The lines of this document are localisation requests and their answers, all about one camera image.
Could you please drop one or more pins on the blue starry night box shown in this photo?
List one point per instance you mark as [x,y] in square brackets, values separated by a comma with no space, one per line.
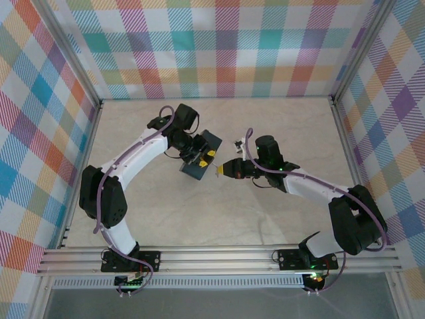
[196,172]

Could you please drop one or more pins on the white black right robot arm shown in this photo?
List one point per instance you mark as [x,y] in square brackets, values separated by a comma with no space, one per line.
[308,187]

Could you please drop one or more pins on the green lit controller board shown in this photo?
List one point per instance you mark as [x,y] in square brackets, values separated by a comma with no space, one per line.
[129,283]

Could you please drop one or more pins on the aluminium table edge rail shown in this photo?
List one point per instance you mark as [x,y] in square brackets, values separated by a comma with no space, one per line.
[348,149]
[87,149]

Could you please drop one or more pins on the long aluminium mounting rail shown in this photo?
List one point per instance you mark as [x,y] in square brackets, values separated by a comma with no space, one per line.
[216,259]

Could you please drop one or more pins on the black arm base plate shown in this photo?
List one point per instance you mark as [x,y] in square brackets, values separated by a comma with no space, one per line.
[151,259]
[289,260]

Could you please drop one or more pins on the short aluminium frame post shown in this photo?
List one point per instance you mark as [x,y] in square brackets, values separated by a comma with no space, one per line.
[41,299]
[396,299]

